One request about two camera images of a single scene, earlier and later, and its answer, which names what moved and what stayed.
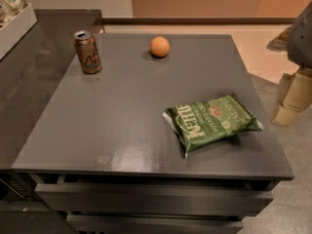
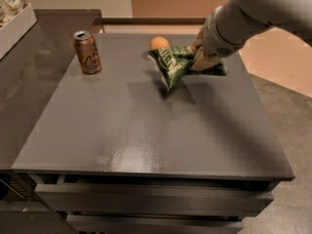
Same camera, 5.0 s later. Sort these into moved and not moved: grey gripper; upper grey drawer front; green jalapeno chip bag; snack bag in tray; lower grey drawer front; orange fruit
Moved: green jalapeno chip bag; grey gripper
Not moved: lower grey drawer front; snack bag in tray; orange fruit; upper grey drawer front
